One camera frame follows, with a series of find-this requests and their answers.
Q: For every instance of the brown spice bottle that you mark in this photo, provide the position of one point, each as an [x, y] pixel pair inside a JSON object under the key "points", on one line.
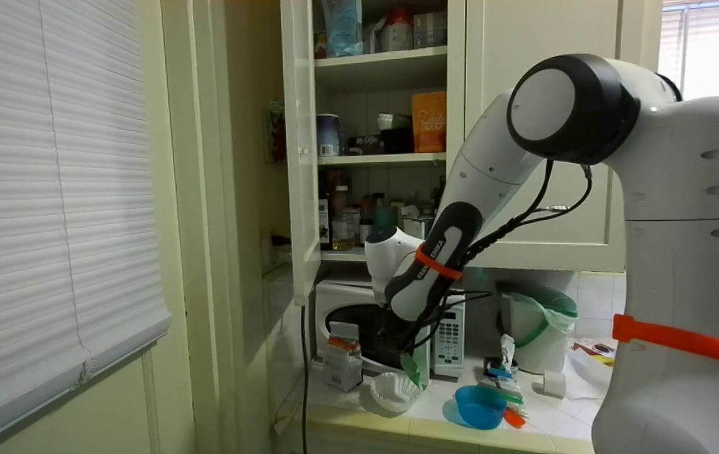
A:
{"points": [[341, 218]]}

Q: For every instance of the orange plastic spoon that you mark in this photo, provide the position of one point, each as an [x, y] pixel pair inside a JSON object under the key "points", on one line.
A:
{"points": [[515, 417]]}

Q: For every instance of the blue packet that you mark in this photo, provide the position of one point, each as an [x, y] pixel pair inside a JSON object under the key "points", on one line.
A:
{"points": [[345, 25]]}

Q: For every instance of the dark glass jar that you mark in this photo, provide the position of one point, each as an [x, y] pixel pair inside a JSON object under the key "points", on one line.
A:
{"points": [[329, 137]]}

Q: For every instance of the metal can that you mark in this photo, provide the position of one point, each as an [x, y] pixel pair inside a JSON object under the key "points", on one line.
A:
{"points": [[429, 29]]}

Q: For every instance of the green lidded container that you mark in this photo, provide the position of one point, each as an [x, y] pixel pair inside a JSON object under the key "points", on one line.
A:
{"points": [[538, 329]]}

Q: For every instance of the open cream cabinet door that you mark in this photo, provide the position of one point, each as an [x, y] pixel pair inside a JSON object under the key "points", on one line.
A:
{"points": [[300, 141]]}

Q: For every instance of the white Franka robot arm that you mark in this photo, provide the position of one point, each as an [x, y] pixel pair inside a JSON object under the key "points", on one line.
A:
{"points": [[694, 167]]}

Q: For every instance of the jar with red lid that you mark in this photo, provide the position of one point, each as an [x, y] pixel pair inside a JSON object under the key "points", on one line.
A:
{"points": [[395, 29]]}

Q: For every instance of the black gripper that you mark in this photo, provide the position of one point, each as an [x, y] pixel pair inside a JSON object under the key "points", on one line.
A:
{"points": [[385, 335]]}

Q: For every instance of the closed cream cabinet door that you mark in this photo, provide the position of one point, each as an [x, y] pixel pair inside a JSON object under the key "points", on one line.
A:
{"points": [[493, 51]]}

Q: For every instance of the white squeeze bottle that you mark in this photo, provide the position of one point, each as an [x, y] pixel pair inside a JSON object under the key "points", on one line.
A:
{"points": [[505, 353]]}

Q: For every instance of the orange carton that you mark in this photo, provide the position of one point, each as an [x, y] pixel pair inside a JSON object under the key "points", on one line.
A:
{"points": [[429, 122]]}

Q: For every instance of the blue plastic bowl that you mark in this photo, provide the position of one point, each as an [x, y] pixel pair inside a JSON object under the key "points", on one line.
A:
{"points": [[480, 407]]}

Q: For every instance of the white window blind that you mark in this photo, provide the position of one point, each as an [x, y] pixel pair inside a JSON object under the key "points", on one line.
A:
{"points": [[46, 185]]}

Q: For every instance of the bag of colourful items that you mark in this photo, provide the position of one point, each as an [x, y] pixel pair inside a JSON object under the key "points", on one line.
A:
{"points": [[593, 355]]}

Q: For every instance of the white microwave oven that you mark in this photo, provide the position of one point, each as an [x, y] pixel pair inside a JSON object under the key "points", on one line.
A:
{"points": [[451, 335]]}

